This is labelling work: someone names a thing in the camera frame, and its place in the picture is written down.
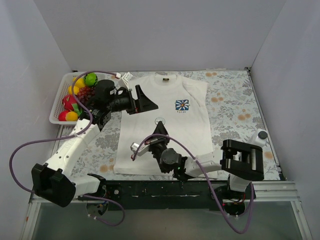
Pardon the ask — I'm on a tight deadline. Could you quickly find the round blue yellow brooch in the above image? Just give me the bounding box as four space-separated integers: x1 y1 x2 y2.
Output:
154 117 166 125

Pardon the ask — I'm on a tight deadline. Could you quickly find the white t-shirt with flower print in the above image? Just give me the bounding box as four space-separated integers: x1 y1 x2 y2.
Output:
113 74 213 176

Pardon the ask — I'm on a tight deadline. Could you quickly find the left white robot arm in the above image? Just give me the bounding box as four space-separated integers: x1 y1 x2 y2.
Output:
31 79 159 207

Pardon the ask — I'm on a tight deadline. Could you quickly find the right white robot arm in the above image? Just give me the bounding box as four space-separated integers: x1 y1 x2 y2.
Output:
144 122 268 199

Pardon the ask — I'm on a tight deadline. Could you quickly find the purple toy grape bunch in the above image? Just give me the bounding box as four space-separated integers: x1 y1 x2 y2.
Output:
77 86 95 105

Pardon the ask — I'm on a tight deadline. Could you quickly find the green toy watermelon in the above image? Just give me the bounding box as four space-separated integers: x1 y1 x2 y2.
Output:
83 72 98 87

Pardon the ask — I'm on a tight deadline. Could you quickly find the yellow toy lemon upper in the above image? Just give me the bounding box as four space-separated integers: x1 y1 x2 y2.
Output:
72 77 86 89

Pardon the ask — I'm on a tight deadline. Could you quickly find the yellow toy lemon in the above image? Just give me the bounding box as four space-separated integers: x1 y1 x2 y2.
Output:
72 77 86 89
67 85 80 95

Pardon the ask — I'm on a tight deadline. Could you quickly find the yellow toy lemon lower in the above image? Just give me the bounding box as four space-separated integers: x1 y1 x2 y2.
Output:
67 85 80 95

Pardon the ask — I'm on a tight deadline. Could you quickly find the red toy dragon fruit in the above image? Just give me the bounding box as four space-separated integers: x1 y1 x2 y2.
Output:
62 94 79 112

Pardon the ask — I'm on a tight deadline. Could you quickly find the red yellow toy mango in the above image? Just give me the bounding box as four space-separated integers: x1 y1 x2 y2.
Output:
58 110 78 122

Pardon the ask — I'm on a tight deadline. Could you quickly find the white plastic fruit basket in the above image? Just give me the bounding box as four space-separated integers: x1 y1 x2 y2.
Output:
49 72 107 126

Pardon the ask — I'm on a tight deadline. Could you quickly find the white bottle with black cap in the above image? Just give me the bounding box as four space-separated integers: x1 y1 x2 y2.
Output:
248 128 268 148

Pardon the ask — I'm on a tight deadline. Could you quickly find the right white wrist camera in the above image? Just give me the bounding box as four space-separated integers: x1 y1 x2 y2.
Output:
130 142 149 159

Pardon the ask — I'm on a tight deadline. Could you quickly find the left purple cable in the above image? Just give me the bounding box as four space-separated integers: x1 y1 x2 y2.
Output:
8 71 126 227

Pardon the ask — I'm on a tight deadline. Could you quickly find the purple cable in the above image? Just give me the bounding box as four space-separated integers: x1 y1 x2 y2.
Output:
131 134 256 235
8 71 126 227

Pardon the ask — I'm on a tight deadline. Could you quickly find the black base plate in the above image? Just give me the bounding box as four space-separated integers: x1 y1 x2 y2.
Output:
77 180 257 212

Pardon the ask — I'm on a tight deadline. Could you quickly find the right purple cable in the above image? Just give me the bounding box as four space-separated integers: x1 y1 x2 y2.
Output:
131 134 256 235

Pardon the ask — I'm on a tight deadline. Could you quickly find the aluminium frame rail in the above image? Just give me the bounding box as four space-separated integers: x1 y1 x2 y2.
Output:
28 181 301 204

